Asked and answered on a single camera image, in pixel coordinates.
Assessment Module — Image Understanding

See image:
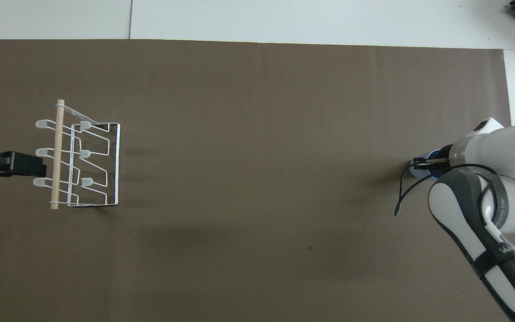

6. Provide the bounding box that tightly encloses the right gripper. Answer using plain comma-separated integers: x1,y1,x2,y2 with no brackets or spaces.
436,144,455,174

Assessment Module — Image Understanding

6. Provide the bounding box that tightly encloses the blue and white cup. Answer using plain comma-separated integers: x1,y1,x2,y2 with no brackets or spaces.
408,152,442,181

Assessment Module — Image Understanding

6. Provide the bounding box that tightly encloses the black cable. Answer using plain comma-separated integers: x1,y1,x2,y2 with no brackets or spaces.
394,157,499,217

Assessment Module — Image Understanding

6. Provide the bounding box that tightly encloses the white wire cup holder rack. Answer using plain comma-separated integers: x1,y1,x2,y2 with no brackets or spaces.
35,99,121,210

